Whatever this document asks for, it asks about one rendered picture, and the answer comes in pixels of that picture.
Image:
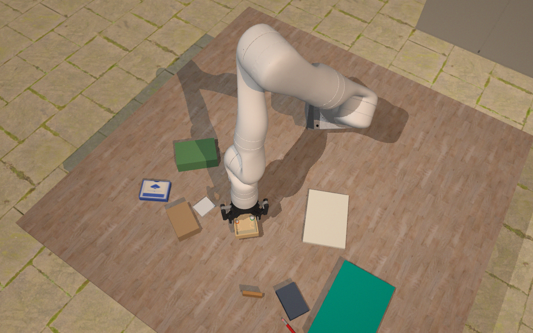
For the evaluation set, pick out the small white square box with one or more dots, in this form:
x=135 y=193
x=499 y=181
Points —
x=204 y=206

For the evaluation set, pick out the teal flat box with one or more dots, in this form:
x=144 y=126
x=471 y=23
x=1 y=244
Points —
x=352 y=300

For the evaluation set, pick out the covered wooden puzzle box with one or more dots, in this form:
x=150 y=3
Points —
x=247 y=231

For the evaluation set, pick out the small brown wooden block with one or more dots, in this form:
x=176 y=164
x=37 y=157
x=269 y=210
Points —
x=252 y=293

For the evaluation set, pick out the red pencil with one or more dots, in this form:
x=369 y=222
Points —
x=288 y=325

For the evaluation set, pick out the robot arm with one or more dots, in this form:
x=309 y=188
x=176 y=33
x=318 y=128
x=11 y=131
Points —
x=252 y=115

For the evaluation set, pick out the cream flat box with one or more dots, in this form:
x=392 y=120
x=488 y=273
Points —
x=325 y=218

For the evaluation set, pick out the small brown cardboard box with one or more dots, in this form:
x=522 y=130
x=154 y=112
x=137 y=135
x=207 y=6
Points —
x=182 y=221

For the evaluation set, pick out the dark grey flat box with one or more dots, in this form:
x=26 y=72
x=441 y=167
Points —
x=292 y=300

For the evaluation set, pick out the brown wooden table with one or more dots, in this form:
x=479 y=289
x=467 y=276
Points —
x=410 y=185

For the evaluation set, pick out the blue and white box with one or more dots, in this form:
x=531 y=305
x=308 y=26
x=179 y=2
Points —
x=155 y=190

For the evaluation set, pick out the taupe cabinet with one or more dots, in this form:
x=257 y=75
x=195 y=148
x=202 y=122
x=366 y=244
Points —
x=493 y=32

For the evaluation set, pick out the green box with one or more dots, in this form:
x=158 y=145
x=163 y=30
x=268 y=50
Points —
x=196 y=155

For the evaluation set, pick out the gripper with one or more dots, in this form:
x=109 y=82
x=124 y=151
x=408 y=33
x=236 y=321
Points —
x=233 y=212

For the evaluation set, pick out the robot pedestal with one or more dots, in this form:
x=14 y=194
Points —
x=315 y=121

